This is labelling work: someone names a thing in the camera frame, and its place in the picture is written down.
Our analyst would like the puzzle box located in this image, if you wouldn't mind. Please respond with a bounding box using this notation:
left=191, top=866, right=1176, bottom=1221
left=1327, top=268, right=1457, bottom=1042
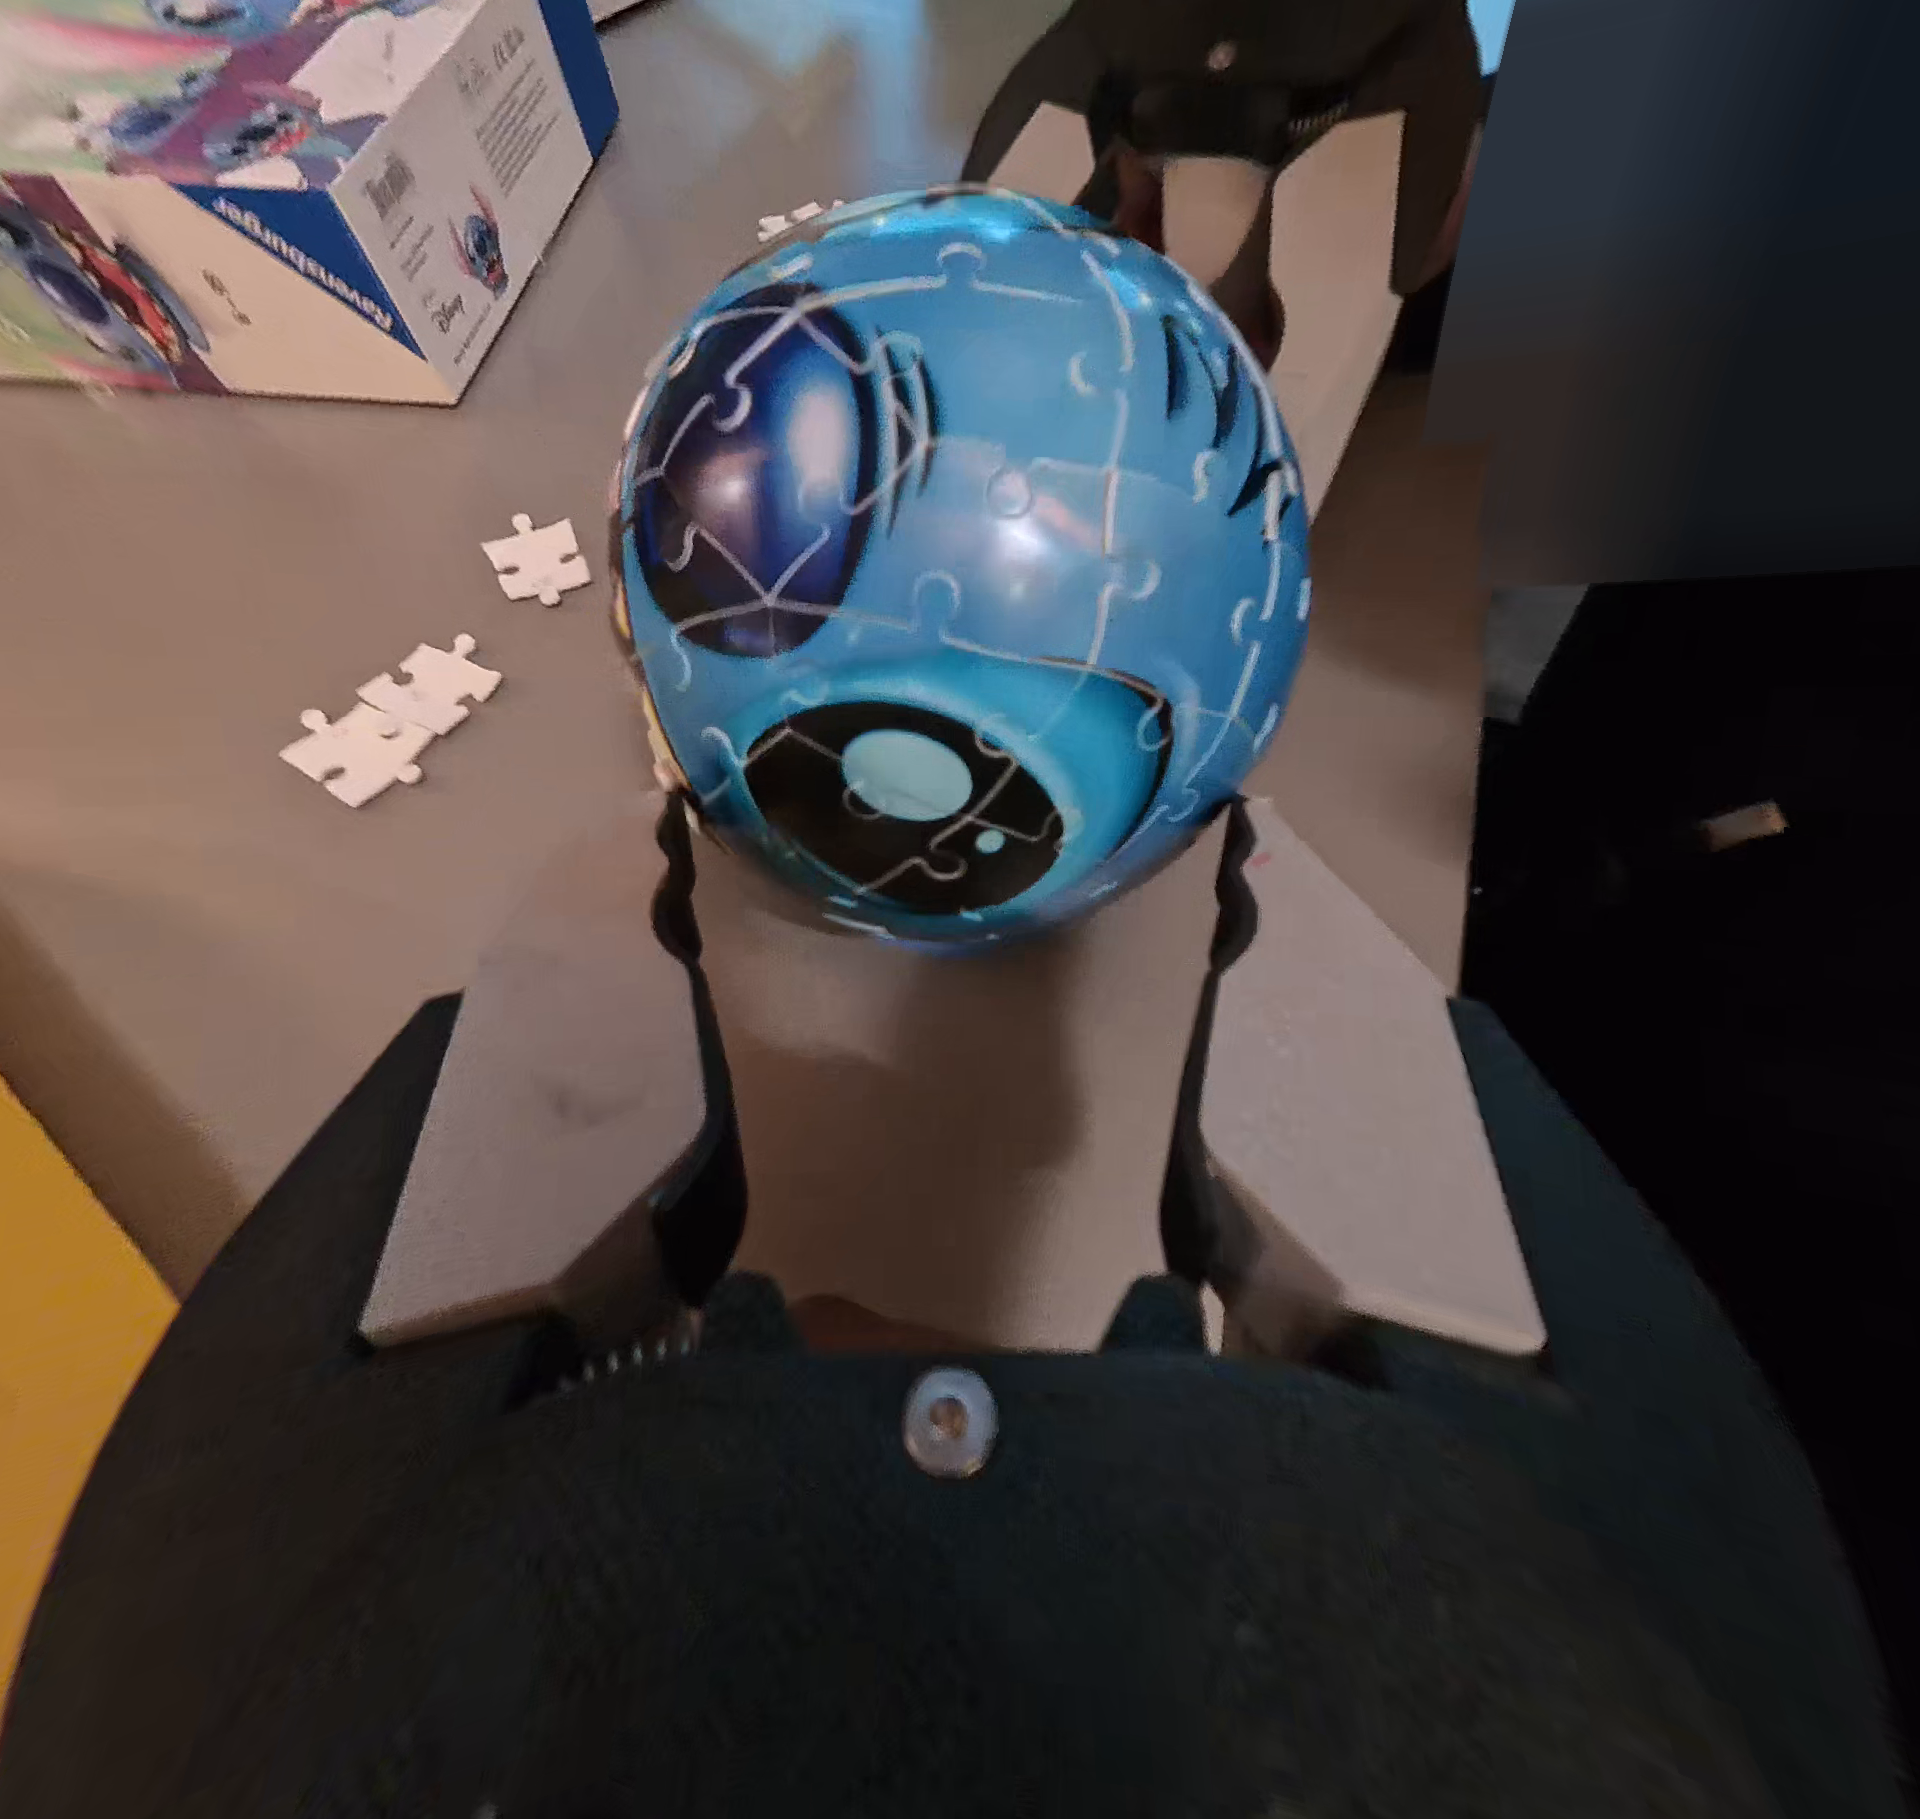
left=0, top=0, right=620, bottom=410

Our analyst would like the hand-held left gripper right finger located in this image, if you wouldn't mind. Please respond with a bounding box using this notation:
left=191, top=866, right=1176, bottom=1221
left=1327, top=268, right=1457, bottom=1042
left=1160, top=797, right=1549, bottom=1356

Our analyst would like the blue puzzle ball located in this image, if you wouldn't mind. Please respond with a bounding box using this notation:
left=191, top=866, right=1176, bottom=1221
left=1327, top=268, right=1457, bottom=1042
left=610, top=186, right=1315, bottom=961

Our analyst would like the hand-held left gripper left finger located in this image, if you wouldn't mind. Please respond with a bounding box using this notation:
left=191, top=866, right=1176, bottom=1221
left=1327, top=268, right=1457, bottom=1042
left=356, top=791, right=747, bottom=1350

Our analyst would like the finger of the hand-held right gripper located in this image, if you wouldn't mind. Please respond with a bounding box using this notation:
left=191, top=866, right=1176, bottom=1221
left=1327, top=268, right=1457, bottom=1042
left=975, top=76, right=1169, bottom=226
left=1258, top=117, right=1415, bottom=416

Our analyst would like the yellow plastic bin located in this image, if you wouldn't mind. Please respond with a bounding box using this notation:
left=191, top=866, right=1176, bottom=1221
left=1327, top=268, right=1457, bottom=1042
left=0, top=1082, right=185, bottom=1674

